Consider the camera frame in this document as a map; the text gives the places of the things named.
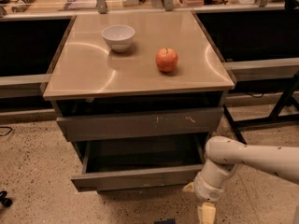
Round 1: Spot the grey top drawer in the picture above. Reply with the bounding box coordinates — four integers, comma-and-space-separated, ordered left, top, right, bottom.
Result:
57, 107, 223, 142

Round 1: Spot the grey drawer cabinet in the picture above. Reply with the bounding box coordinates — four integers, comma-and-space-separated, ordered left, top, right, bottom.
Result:
43, 10, 235, 194

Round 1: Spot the black object on floor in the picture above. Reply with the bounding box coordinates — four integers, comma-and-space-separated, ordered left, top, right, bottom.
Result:
0, 190, 12, 207

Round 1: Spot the black table leg frame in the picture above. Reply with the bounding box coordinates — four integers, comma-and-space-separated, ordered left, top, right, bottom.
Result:
223, 73, 299, 144

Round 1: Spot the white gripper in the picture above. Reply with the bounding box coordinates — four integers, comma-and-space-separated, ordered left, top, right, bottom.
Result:
182, 173, 223, 224

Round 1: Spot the red apple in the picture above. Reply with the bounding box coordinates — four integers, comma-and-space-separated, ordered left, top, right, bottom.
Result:
155, 48, 178, 73

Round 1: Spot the black floor cable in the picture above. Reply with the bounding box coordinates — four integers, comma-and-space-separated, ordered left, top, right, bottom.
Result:
0, 126, 14, 137

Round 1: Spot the white ceramic bowl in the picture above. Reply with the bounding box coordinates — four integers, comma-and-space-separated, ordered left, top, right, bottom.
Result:
102, 25, 135, 52

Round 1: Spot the blue tape on floor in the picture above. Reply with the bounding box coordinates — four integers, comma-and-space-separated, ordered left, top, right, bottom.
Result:
153, 218, 176, 224

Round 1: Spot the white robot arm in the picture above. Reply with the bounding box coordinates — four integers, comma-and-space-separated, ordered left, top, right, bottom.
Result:
183, 136, 299, 224

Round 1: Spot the grey drawer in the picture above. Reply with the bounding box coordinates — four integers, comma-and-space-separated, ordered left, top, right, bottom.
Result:
57, 107, 223, 142
71, 133, 206, 192

